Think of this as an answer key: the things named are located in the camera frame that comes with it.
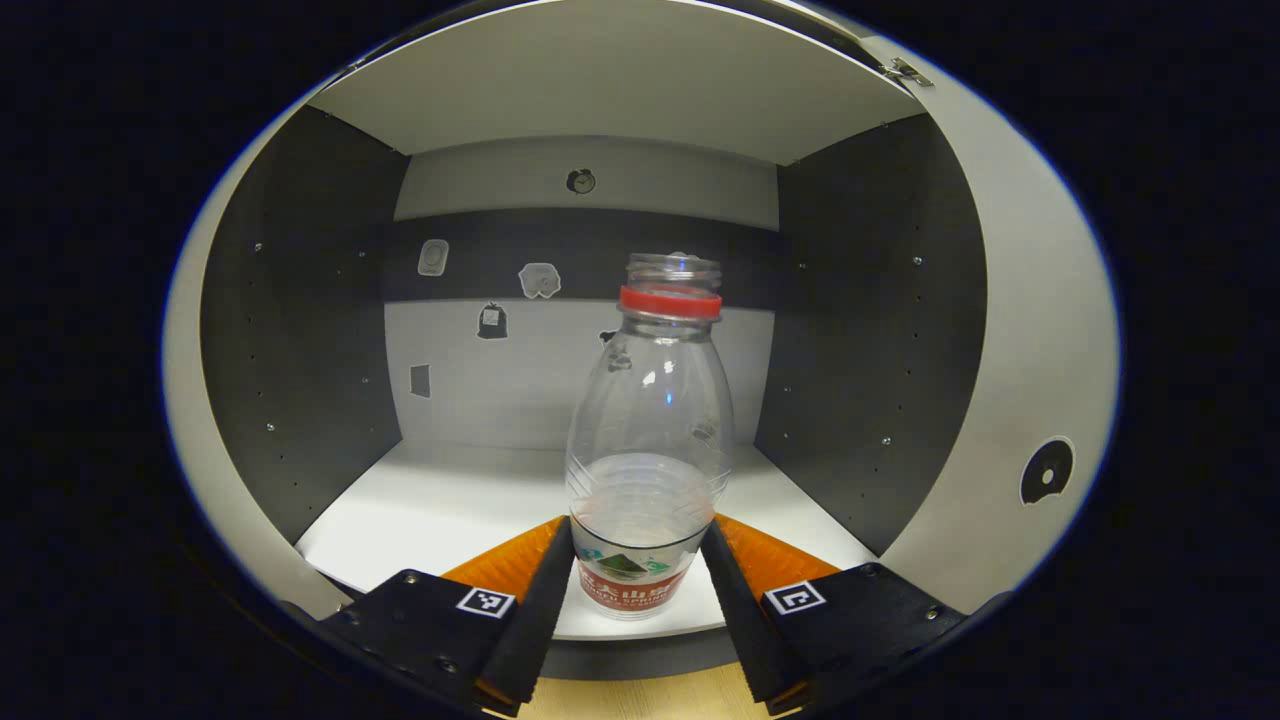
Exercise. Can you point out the white cabinet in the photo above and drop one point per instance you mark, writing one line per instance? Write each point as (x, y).
(450, 500)

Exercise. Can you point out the clear plastic water bottle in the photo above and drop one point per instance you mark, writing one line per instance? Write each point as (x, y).
(650, 420)

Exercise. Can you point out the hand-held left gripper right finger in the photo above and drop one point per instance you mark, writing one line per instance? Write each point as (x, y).
(740, 630)

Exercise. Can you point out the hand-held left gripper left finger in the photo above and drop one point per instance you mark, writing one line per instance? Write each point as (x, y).
(540, 640)

